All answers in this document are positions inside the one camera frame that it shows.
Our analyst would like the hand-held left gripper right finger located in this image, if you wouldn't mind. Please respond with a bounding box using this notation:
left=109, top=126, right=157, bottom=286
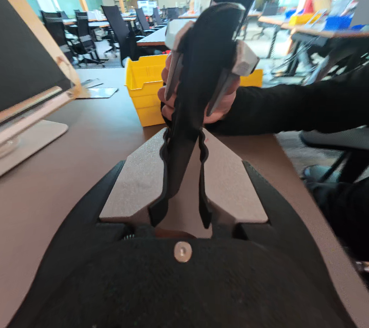
left=198, top=129, right=269, bottom=230

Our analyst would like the person's right forearm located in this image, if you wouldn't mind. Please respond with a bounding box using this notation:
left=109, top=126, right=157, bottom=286
left=204, top=75, right=369, bottom=136

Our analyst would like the black office chair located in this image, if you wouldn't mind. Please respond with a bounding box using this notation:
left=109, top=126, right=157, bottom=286
left=41, top=11, right=87, bottom=66
left=101, top=6, right=138, bottom=62
left=74, top=11, right=107, bottom=66

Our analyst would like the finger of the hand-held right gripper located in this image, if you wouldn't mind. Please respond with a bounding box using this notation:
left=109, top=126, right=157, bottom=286
left=163, top=20, right=195, bottom=104
left=207, top=39, right=260, bottom=116

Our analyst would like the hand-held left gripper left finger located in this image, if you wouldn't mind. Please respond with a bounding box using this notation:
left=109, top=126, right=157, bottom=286
left=99, top=128, right=171, bottom=228

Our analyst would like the black computer monitor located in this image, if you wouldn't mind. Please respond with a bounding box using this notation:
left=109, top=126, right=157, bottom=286
left=0, top=0, right=82, bottom=125

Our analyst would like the yellow plastic bin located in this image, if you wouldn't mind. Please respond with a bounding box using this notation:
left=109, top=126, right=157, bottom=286
left=125, top=53, right=264, bottom=128

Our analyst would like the small blue bin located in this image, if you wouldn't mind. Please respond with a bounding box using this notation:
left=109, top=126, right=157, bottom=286
left=323, top=14, right=353, bottom=31

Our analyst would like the wooden table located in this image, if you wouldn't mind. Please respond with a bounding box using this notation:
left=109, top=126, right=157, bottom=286
left=258, top=14, right=369, bottom=84

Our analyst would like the black rectangular piece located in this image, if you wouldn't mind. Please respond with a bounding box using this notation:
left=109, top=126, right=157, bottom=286
left=165, top=3, right=247, bottom=199

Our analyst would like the person's right hand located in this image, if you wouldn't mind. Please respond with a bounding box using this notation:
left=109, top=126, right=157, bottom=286
left=158, top=55, right=240, bottom=128

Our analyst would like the long grey table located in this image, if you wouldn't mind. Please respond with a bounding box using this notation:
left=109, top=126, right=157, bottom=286
left=137, top=24, right=175, bottom=47

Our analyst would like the person's black clothing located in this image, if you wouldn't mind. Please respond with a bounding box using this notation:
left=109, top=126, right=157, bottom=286
left=300, top=129, right=369, bottom=274

